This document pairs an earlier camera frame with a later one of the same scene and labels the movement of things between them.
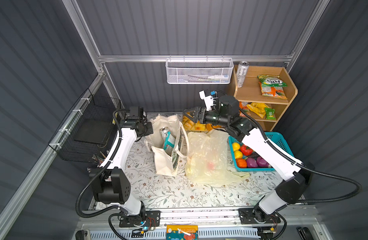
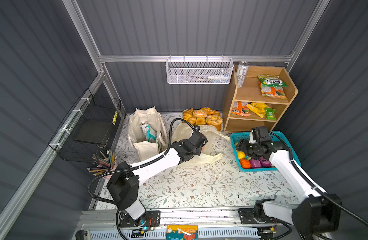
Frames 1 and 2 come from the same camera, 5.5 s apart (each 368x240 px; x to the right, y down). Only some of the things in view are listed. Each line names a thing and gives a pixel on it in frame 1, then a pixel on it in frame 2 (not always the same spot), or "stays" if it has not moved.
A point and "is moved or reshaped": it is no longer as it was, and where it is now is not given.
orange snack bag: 274,91 stays
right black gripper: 197,111 -> 241,145
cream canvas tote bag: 165,164 is moved or reshaped
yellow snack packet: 258,108 stays
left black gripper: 149,130 -> 198,152
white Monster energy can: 163,131 is moved or reshaped
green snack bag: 270,80 stays
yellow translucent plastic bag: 207,159 is moved or reshaped
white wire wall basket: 199,70 stays
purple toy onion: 262,163 stays
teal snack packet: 169,143 is moved or reshaped
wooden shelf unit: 266,94 stays
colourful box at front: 182,232 stays
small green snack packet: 270,113 stays
